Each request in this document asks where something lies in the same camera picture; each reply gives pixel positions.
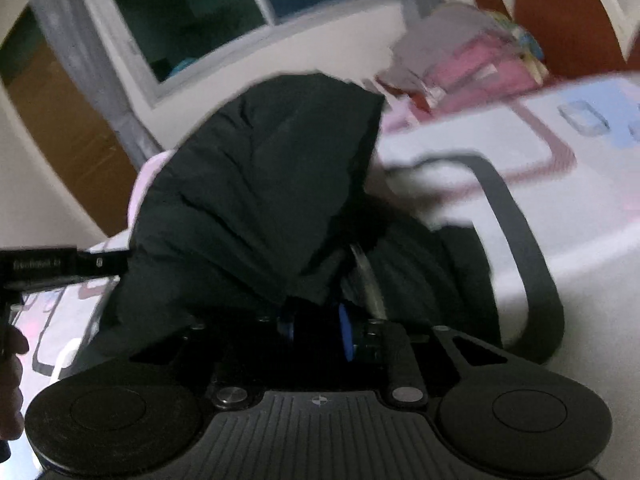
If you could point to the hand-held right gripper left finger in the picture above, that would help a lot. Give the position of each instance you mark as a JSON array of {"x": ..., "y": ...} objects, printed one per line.
[{"x": 286, "y": 324}]

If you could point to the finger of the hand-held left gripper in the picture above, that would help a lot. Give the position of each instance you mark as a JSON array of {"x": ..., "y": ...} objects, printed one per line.
[{"x": 102, "y": 263}]

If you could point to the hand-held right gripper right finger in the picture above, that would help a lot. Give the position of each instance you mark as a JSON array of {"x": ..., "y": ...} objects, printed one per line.
[{"x": 346, "y": 331}]

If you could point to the black jacket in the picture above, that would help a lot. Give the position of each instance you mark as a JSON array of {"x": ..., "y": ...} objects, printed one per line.
[{"x": 260, "y": 185}]

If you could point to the person's left hand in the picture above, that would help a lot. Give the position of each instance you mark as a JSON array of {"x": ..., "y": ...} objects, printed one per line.
[{"x": 12, "y": 385}]

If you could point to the pink bed sheet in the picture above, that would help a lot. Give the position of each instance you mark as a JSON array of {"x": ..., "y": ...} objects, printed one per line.
[{"x": 145, "y": 185}]

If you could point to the wooden door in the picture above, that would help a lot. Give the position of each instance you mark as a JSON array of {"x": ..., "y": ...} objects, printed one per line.
[{"x": 65, "y": 130}]

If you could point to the printed blanket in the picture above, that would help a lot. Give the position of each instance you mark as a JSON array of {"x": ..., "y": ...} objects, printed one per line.
[{"x": 575, "y": 200}]

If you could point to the window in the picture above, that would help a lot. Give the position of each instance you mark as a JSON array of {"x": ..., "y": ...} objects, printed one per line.
[{"x": 210, "y": 15}]

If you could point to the pink folded cloth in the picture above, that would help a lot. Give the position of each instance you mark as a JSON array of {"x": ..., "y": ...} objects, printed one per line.
[{"x": 480, "y": 77}]

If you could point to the grey folded cloth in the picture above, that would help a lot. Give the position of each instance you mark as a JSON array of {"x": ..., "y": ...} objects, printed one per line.
[{"x": 440, "y": 42}]

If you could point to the colourful folded cloth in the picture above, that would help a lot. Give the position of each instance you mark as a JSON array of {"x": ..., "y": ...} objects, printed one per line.
[{"x": 522, "y": 42}]

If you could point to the white and brown headboard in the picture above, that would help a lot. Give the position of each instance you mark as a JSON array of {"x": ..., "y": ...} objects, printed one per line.
[{"x": 565, "y": 5}]

